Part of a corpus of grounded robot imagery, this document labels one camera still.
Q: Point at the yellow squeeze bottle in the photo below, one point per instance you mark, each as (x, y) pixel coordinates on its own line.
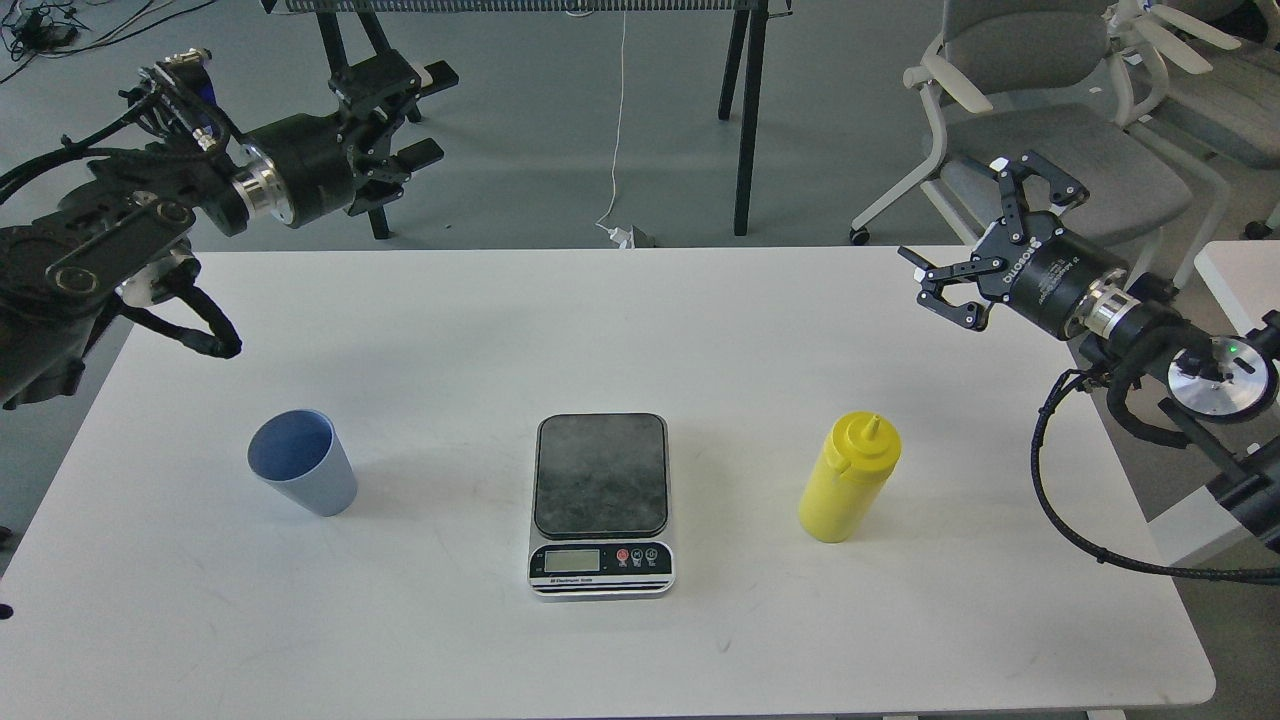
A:
(857, 457)

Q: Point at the white side table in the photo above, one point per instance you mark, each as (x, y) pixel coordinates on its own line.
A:
(1241, 501)

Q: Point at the black legged table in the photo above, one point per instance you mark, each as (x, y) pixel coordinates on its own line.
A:
(743, 68)

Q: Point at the grey office chair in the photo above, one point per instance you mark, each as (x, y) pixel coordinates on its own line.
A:
(990, 48)
(1214, 75)

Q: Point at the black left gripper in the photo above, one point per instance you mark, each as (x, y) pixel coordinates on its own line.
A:
(298, 169)

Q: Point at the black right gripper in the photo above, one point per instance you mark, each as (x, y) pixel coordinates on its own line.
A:
(1045, 270)

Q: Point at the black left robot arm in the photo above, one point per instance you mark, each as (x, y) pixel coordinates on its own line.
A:
(119, 246)

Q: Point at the digital kitchen scale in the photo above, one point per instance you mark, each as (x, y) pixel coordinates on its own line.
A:
(601, 508)

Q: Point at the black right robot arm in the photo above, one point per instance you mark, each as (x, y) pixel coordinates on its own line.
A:
(1166, 381)

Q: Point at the blue plastic cup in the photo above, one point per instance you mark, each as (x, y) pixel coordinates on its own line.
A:
(298, 453)

